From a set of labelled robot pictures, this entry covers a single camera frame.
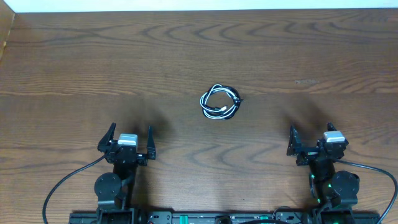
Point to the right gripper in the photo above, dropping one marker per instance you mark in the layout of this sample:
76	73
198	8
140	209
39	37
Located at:
295	150

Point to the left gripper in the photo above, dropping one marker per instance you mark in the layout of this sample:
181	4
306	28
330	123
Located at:
152	154

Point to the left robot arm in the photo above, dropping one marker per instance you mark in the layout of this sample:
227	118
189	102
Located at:
114	189

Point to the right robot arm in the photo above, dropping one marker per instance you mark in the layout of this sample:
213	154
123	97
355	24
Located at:
336	192

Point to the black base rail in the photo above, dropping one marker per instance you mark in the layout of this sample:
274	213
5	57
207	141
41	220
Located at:
189	218

